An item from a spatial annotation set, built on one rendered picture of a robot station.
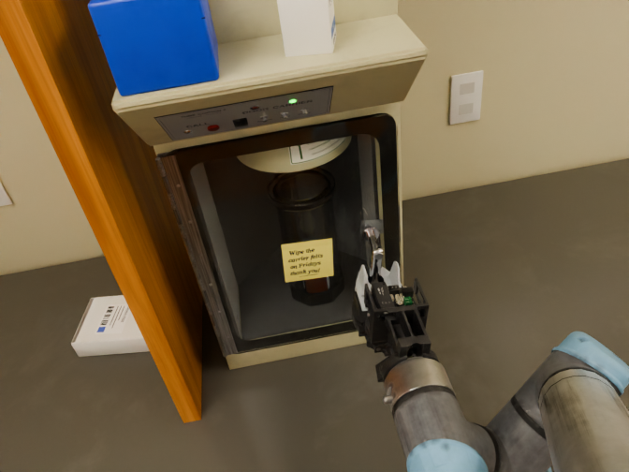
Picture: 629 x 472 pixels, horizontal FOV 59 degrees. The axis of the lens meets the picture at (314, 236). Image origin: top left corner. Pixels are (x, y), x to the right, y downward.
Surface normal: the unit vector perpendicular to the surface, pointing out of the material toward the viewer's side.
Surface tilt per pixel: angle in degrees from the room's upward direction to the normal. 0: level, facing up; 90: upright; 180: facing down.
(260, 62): 0
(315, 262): 90
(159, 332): 90
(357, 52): 0
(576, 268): 0
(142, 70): 90
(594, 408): 37
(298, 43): 90
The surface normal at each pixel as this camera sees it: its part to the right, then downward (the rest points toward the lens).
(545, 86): 0.15, 0.62
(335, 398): -0.11, -0.77
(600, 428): -0.18, -0.98
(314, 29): -0.10, 0.64
